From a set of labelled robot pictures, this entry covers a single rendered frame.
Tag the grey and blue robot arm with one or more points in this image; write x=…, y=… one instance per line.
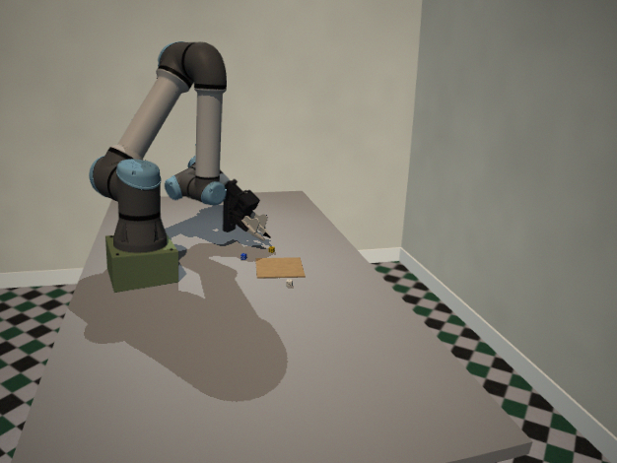
x=136, y=184

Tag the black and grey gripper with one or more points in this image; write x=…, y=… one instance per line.
x=241, y=209

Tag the tan square mat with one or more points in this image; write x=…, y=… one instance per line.
x=279, y=267

